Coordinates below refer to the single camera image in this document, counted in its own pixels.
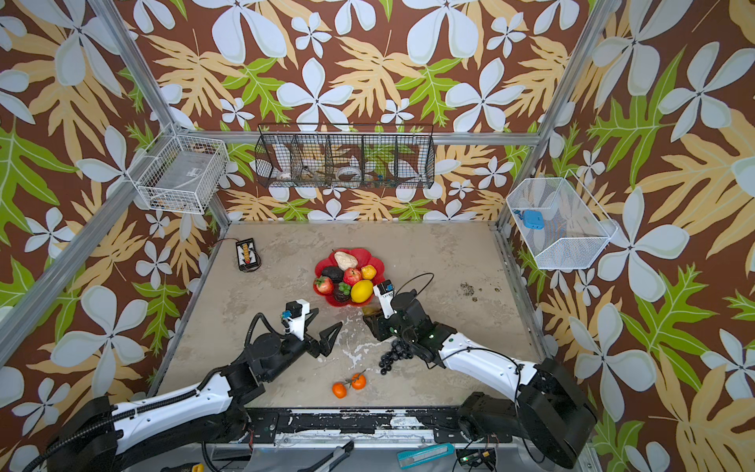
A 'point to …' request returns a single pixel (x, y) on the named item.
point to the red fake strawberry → (322, 285)
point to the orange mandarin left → (339, 390)
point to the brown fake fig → (371, 310)
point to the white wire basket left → (180, 173)
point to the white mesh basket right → (575, 227)
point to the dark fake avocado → (334, 272)
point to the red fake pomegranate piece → (352, 275)
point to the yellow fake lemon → (362, 290)
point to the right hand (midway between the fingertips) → (367, 315)
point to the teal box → (423, 454)
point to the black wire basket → (347, 156)
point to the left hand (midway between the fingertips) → (328, 314)
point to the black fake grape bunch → (399, 350)
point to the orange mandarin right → (358, 382)
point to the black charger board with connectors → (246, 254)
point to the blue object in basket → (532, 218)
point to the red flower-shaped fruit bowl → (363, 258)
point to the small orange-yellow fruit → (368, 271)
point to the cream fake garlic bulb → (345, 261)
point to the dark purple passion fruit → (341, 291)
